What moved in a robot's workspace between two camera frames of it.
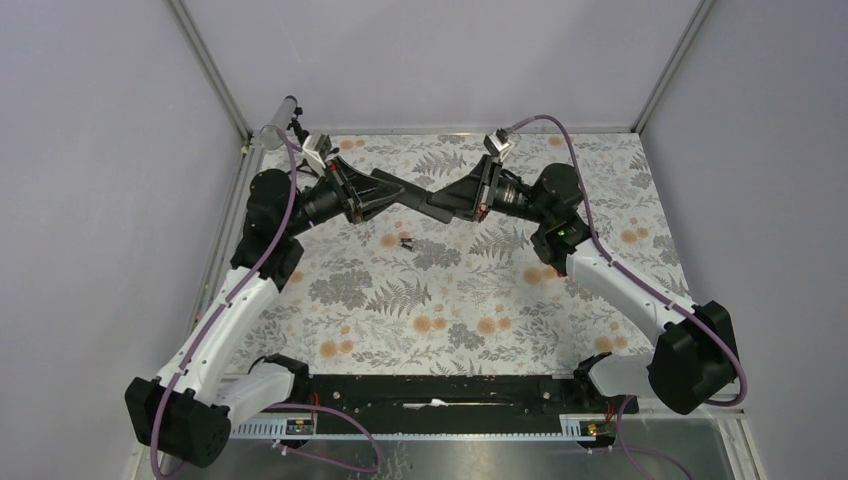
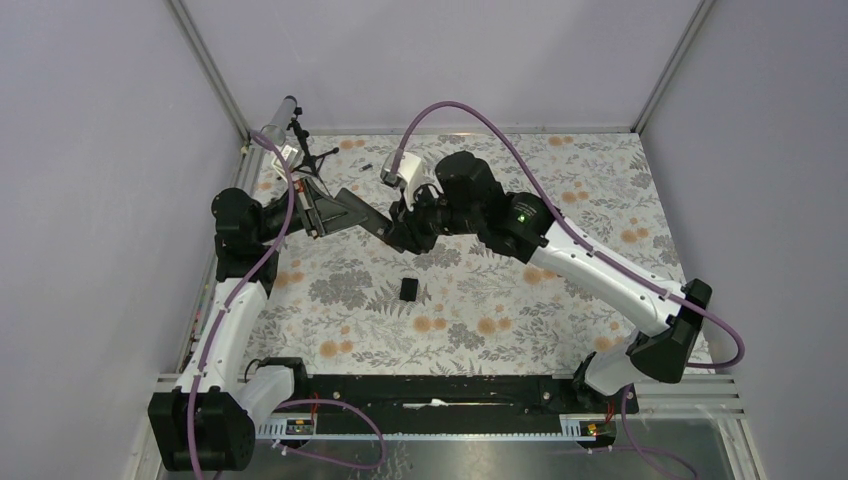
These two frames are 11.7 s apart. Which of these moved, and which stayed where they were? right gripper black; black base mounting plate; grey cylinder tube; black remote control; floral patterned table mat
Moved: right gripper black; black remote control
Stayed: black base mounting plate; grey cylinder tube; floral patterned table mat
